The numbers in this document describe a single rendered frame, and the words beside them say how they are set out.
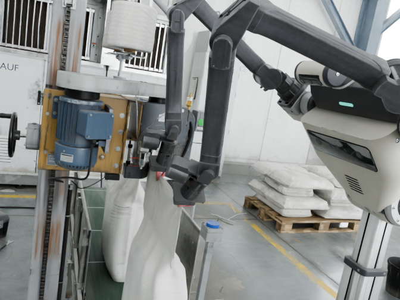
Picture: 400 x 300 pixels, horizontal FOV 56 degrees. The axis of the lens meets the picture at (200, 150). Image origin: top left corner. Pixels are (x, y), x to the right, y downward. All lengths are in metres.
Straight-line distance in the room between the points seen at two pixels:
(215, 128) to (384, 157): 0.45
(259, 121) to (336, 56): 5.66
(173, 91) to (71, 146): 0.40
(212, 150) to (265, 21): 0.36
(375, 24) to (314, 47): 6.48
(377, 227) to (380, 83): 0.63
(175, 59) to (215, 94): 0.45
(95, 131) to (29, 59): 3.01
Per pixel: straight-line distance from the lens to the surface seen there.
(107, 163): 1.59
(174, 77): 1.30
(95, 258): 2.30
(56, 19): 1.59
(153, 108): 1.58
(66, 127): 1.35
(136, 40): 1.35
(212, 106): 0.88
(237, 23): 0.76
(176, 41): 1.28
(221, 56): 0.78
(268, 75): 1.34
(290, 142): 6.88
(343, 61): 0.83
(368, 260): 1.40
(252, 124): 6.41
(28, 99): 4.28
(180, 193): 1.14
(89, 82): 1.31
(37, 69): 4.25
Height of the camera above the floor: 1.46
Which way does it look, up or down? 10 degrees down
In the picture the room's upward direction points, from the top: 9 degrees clockwise
